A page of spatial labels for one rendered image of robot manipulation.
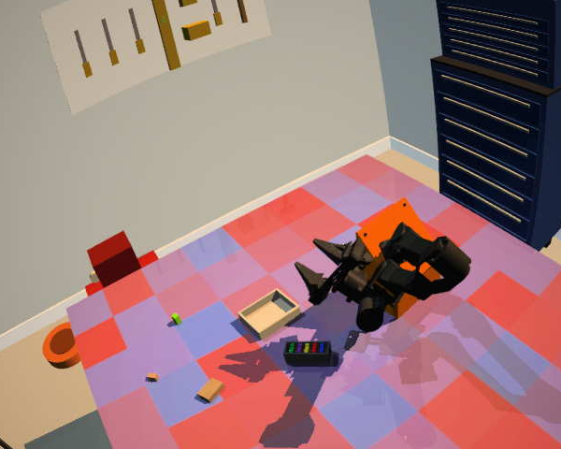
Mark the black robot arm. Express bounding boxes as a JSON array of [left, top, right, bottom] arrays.
[[355, 222, 471, 332]]

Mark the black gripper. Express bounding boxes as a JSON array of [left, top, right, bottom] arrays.
[[295, 239, 369, 306]]

